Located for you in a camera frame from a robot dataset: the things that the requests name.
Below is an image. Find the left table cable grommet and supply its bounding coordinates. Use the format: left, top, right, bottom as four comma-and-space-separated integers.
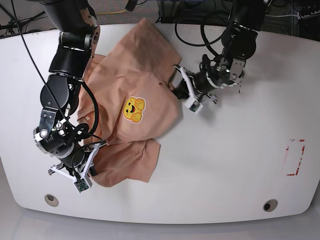
44, 194, 59, 207

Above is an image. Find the red tape rectangle marking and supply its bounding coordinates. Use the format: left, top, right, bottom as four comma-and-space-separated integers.
283, 139, 306, 176

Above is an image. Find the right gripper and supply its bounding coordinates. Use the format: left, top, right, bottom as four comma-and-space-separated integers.
48, 140, 109, 183

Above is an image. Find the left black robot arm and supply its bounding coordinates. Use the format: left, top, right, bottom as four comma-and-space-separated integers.
186, 0, 270, 101

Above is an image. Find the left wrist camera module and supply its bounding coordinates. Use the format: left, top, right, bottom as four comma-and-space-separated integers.
184, 97, 203, 114

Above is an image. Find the right table cable grommet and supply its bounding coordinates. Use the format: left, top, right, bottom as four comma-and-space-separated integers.
263, 199, 278, 212

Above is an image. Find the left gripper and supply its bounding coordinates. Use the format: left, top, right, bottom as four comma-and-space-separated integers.
172, 64, 220, 104

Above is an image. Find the yellow cable on floor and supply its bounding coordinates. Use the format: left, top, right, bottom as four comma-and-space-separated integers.
96, 9, 127, 16

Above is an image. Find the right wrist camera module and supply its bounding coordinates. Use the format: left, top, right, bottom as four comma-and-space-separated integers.
73, 178, 92, 194

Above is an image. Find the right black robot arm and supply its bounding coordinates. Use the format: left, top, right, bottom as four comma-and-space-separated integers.
33, 0, 105, 191

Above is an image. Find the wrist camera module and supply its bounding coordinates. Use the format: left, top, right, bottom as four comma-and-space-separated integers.
73, 178, 92, 194
184, 97, 203, 114

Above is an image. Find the peach T-shirt with emoji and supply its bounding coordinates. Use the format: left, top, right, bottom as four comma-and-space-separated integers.
84, 19, 181, 187

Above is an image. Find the white power strip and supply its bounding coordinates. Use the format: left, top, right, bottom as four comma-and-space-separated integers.
297, 4, 320, 20

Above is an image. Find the table cable grommet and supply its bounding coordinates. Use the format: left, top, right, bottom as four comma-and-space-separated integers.
44, 194, 59, 207
263, 199, 278, 212

